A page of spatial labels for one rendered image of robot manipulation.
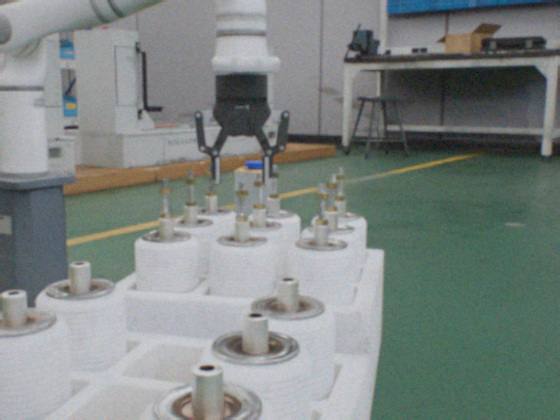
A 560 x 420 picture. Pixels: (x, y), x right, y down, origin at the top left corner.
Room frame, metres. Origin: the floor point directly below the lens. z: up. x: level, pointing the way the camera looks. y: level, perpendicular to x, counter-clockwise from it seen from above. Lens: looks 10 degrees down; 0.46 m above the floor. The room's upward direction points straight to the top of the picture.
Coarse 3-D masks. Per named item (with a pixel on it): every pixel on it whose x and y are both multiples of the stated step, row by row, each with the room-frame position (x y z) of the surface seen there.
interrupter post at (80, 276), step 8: (72, 264) 0.73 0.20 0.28; (80, 264) 0.74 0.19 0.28; (88, 264) 0.73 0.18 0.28; (72, 272) 0.73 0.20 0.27; (80, 272) 0.72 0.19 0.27; (88, 272) 0.73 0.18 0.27; (72, 280) 0.73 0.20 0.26; (80, 280) 0.72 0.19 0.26; (88, 280) 0.73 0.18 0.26; (72, 288) 0.73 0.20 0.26; (80, 288) 0.72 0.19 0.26; (88, 288) 0.73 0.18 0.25
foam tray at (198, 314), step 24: (288, 264) 1.15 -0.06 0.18; (360, 288) 0.99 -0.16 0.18; (144, 312) 0.95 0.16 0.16; (168, 312) 0.94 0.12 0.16; (192, 312) 0.93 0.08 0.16; (216, 312) 0.92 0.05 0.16; (240, 312) 0.91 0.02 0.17; (336, 312) 0.88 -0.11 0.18; (360, 312) 0.88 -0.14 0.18; (192, 336) 0.93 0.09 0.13; (216, 336) 0.92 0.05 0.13; (336, 336) 0.88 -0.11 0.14; (360, 336) 0.87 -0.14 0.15
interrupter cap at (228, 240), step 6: (252, 234) 1.02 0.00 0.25; (216, 240) 0.98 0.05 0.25; (222, 240) 0.99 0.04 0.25; (228, 240) 0.99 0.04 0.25; (252, 240) 1.00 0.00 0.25; (258, 240) 0.98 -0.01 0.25; (264, 240) 0.98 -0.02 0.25; (234, 246) 0.95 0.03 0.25; (240, 246) 0.95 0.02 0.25; (246, 246) 0.95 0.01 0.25
